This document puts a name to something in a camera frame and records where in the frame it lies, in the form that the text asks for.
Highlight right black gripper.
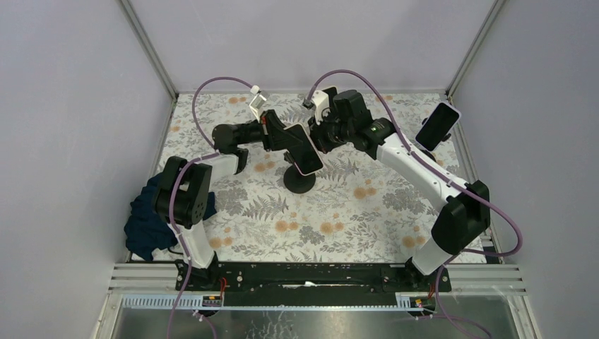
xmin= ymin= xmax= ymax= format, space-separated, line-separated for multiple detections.
xmin=307 ymin=109 xmax=354 ymax=155

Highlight small black phone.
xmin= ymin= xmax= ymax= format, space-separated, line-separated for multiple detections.
xmin=321 ymin=86 xmax=338 ymax=107

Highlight lilac-cased phone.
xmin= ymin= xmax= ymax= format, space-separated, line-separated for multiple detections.
xmin=415 ymin=102 xmax=462 ymax=152

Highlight black round-base phone stand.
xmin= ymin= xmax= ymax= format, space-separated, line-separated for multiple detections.
xmin=419 ymin=133 xmax=451 ymax=162

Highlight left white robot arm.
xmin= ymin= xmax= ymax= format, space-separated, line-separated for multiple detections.
xmin=151 ymin=109 xmax=307 ymax=290

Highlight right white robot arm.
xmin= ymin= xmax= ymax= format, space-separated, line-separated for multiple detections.
xmin=303 ymin=87 xmax=490 ymax=291

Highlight floral table mat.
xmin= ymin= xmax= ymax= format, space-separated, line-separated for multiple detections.
xmin=158 ymin=93 xmax=445 ymax=263

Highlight dark blue cloth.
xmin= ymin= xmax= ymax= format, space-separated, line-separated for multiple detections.
xmin=124 ymin=173 xmax=218 ymax=262

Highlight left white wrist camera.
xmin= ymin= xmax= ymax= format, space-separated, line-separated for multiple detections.
xmin=248 ymin=85 xmax=269 ymax=121

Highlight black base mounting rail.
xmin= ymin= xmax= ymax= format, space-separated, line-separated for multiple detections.
xmin=174 ymin=259 xmax=452 ymax=307

